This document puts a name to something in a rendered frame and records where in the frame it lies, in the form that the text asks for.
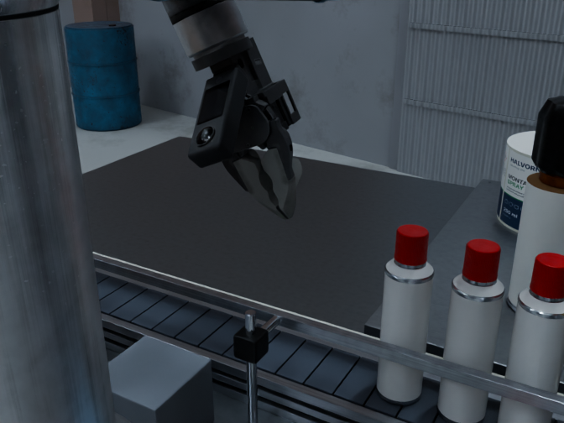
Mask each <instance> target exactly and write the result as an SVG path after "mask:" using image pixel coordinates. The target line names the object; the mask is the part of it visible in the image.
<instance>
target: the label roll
mask: <svg viewBox="0 0 564 423"><path fill-rule="evenodd" d="M534 139H535V131H530V132H523V133H517V134H514V135H512V136H510V137H509V138H508V140H507V145H506V151H505V157H504V168H503V174H502V180H501V186H500V192H499V204H498V210H497V218H498V219H499V220H500V222H501V223H503V224H504V225H505V226H506V227H507V228H509V229H511V230H513V231H515V232H518V231H519V226H520V216H521V211H522V206H523V200H524V194H525V185H526V180H527V177H528V176H529V175H532V174H534V173H539V172H540V169H539V168H537V167H536V166H535V164H534V162H533V160H532V158H531V155H532V149H533V144H534Z"/></svg>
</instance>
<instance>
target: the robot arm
mask: <svg viewBox="0 0 564 423"><path fill-rule="evenodd" d="M151 1H156V2H162V3H163V5H164V8H165V10H166V12H167V14H168V16H169V18H170V21H171V23H172V25H173V26H174V28H175V32H176V33H177V35H178V38H179V40H180V42H181V44H182V46H183V48H184V50H185V53H186V55H187V57H189V58H191V57H194V59H195V60H193V61H192V62H191V63H192V65H193V66H194V68H195V70H196V72H197V71H200V70H203V69H205V68H207V67H209V66H210V69H211V72H212V74H214V75H213V77H212V78H210V79H208V80H207V81H206V85H205V89H204V92H203V96H202V99H201V105H200V108H199V112H198V115H197V119H196V125H195V128H194V132H193V135H192V139H191V145H190V148H189V152H188V158H189V159H190V160H191V161H192V162H194V163H195V164H196V165H197V166H198V167H200V168H204V167H207V166H209V165H214V164H216V163H219V162H222V163H223V165H224V167H225V168H226V170H227V172H228V173H229V174H230V175H231V176H232V177H233V179H234V180H235V181H236V182H237V183H238V184H239V185H240V186H241V187H242V188H243V189H244V190H245V191H247V192H249V193H250V194H251V195H252V196H253V197H254V198H255V199H256V200H257V201H258V202H259V203H261V204H262V205H263V206H265V207H266V208H267V209H269V210H270V211H272V212H273V213H274V214H275V215H277V216H278V217H280V218H282V219H284V220H286V219H290V218H292V217H293V214H294V210H295V204H296V187H297V184H298V182H299V180H300V177H301V175H302V166H301V163H300V161H299V160H298V159H297V158H293V145H292V141H291V137H290V134H289V132H288V131H287V129H288V128H289V126H290V125H291V124H295V123H296V122H297V121H298V120H300V119H301V117H300V114H299V112H298V110H297V107H296V105H295V102H294V100H293V98H292V96H291V94H290V90H289V88H288V86H287V84H286V82H285V79H283V80H280V81H276V82H272V81H271V78H270V76H269V73H268V71H267V69H266V66H265V64H264V61H263V59H262V57H261V54H260V53H259V49H258V47H257V45H256V43H255V41H254V39H253V37H252V38H249V37H245V35H244V34H246V33H247V32H248V28H247V26H246V24H245V22H244V20H243V17H242V14H241V13H240V11H239V8H238V6H237V3H236V1H235V0H151ZM285 92H286V93H287V95H288V98H289V99H290V103H291V105H292V107H293V109H294V112H293V113H290V110H289V108H288V106H287V103H286V101H285V98H284V96H283V94H284V93H285ZM255 146H258V147H260V148H261V149H266V148H267V149H268V150H267V152H266V153H265V155H264V157H263V158H262V159H260V158H259V155H258V153H257V152H256V151H255V150H254V149H250V148H252V147H255ZM275 194H276V195H275ZM277 197H278V198H277ZM0 423H131V422H130V421H129V420H127V419H126V418H124V417H123V416H121V415H120V414H118V413H116V412H114V406H113V400H112V388H111V382H110V375H109V369H108V363H107V351H106V345H105V339H104V332H103V326H102V314H101V308H100V302H99V295H98V289H97V277H96V271H95V265H94V259H93V252H92V246H91V234H90V228H89V222H88V215H87V209H86V198H85V192H84V185H83V179H82V173H81V162H80V155H79V149H78V143H77V136H76V125H75V119H74V112H73V106H72V100H71V88H70V82H69V75H68V69H67V63H66V56H65V45H64V39H63V32H62V26H61V20H60V8H59V0H0Z"/></svg>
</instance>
